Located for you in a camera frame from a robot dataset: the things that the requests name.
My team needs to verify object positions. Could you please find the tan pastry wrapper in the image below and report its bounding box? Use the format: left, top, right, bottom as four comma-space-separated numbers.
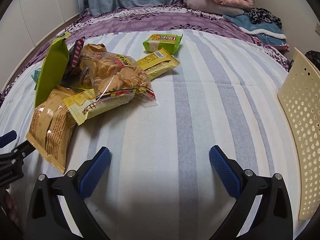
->
80, 43, 107, 56

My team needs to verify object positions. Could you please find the blue fleece blanket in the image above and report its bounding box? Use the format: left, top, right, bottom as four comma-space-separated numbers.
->
222, 15, 290, 52

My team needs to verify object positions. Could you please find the light blue snack bag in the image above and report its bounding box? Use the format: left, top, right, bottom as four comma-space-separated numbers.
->
31, 68, 42, 90

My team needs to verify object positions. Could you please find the person's left hand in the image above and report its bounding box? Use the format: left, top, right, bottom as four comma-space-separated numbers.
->
1, 184, 21, 228

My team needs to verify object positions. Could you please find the black-white patterned garment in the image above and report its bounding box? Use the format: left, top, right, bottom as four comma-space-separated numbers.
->
245, 8, 282, 29

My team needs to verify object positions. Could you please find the yellow biscuit bar packet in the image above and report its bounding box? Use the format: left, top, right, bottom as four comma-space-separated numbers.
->
63, 89, 136, 125

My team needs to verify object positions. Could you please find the large green snack bag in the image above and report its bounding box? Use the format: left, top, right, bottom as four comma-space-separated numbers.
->
34, 31, 71, 107

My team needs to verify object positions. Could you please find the clear bag of round crackers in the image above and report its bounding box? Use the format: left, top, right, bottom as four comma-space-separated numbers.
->
81, 52, 157, 106

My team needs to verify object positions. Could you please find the white wardrobe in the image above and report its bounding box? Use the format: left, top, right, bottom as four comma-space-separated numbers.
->
1, 0, 79, 90

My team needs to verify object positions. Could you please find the small green cracker pack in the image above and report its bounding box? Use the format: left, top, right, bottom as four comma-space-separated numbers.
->
143, 34, 183, 54

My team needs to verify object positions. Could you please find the orange-brown snack bag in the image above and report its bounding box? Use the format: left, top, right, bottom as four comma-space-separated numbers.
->
26, 85, 76, 173

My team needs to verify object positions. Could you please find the purple floral bedsheet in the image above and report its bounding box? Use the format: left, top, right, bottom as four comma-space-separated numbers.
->
0, 2, 291, 106

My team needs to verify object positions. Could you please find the black backpack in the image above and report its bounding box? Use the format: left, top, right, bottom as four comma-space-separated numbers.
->
305, 50, 320, 70

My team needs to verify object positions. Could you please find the beige wall socket plate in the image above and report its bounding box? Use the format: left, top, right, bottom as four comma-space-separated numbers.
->
315, 23, 320, 35

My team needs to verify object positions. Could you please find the cream perforated plastic basket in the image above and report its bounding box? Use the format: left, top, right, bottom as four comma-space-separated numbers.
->
278, 49, 320, 220

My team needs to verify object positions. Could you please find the yellow foil packet with barcode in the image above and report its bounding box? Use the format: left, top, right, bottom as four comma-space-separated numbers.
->
137, 48, 180, 80

